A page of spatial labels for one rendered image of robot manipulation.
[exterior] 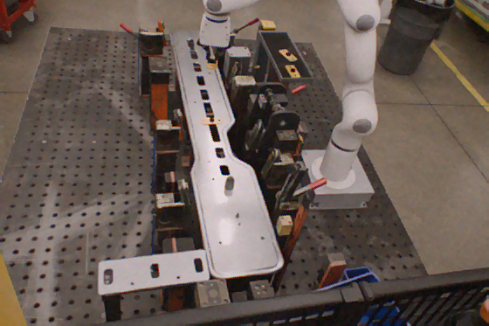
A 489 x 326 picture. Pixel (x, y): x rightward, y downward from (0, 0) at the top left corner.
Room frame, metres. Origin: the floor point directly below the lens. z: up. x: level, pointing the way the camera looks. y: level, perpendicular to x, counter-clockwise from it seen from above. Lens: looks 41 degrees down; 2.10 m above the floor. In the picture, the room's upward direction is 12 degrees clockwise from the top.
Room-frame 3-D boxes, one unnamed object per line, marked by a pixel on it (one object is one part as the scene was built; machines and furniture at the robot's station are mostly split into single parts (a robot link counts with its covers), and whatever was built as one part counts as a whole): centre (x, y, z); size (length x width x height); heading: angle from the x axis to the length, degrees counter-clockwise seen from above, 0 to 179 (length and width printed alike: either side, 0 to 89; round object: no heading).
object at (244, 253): (1.34, 0.17, 1.00); 1.38 x 0.22 x 0.02; 21
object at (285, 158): (1.12, -0.13, 0.88); 0.11 x 0.09 x 0.37; 111
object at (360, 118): (1.35, -0.38, 1.11); 0.19 x 0.12 x 0.24; 2
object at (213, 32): (1.36, 0.19, 1.37); 0.10 x 0.07 x 0.11; 100
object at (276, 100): (1.30, -0.07, 0.94); 0.18 x 0.13 x 0.49; 21
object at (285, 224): (0.86, -0.16, 0.88); 0.04 x 0.04 x 0.36; 21
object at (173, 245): (0.75, 0.13, 0.84); 0.11 x 0.10 x 0.28; 111
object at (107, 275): (0.61, 0.28, 0.84); 0.11 x 0.06 x 0.29; 111
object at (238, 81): (1.53, 0.07, 0.89); 0.13 x 0.11 x 0.38; 111
